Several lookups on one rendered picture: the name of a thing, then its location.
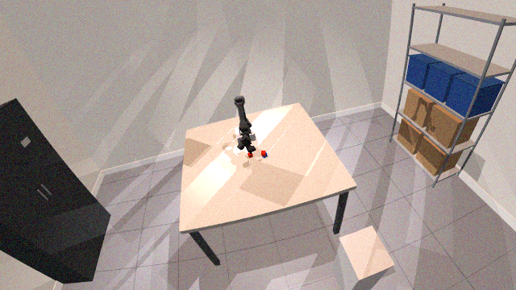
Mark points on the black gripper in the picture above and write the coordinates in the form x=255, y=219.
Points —
x=250, y=148

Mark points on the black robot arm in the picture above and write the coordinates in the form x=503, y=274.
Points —
x=244, y=124

